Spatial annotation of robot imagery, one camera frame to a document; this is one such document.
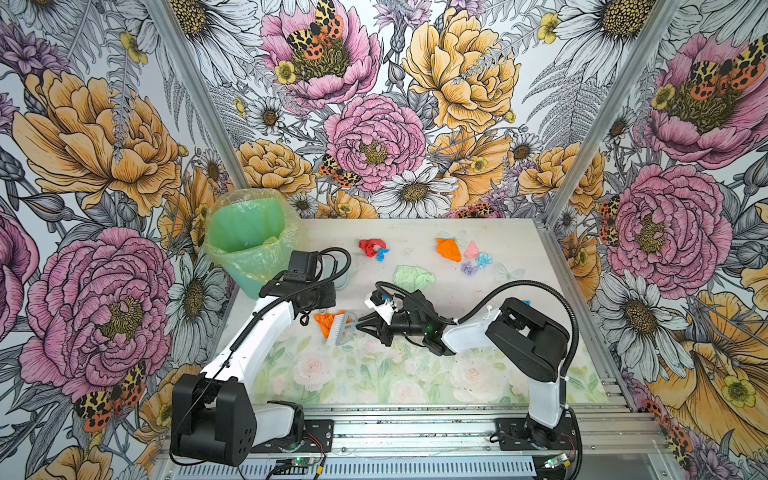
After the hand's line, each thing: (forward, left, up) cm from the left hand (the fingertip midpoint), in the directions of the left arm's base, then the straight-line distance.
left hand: (327, 304), depth 85 cm
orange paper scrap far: (+29, -39, -10) cm, 49 cm away
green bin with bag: (+24, +27, +3) cm, 36 cm away
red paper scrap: (+29, -9, -9) cm, 32 cm away
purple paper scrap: (+19, -45, -10) cm, 49 cm away
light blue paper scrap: (+24, -51, -10) cm, 57 cm away
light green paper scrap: (+16, -25, -11) cm, 32 cm away
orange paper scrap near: (0, +2, -10) cm, 10 cm away
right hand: (-6, -10, -4) cm, 12 cm away
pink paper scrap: (+30, -49, -13) cm, 58 cm away
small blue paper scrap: (+28, -14, -12) cm, 33 cm away
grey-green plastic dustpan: (+6, -4, +3) cm, 8 cm away
